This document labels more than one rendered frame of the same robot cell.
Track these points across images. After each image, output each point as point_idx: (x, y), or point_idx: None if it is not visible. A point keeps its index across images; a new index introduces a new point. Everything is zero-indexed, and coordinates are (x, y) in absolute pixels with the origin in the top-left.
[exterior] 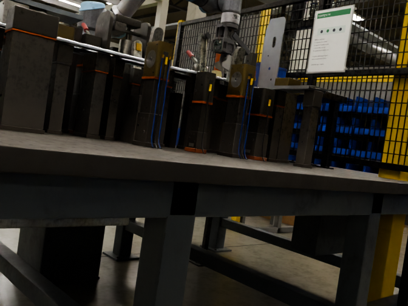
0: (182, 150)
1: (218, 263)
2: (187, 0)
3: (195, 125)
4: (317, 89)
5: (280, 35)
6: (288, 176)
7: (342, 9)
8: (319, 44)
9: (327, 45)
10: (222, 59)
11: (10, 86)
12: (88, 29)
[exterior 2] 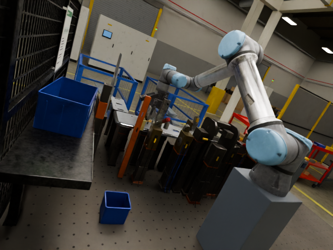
0: (160, 155)
1: None
2: (193, 91)
3: None
4: (113, 98)
5: (116, 67)
6: None
7: (71, 11)
8: (62, 43)
9: (63, 44)
10: (154, 110)
11: None
12: (243, 144)
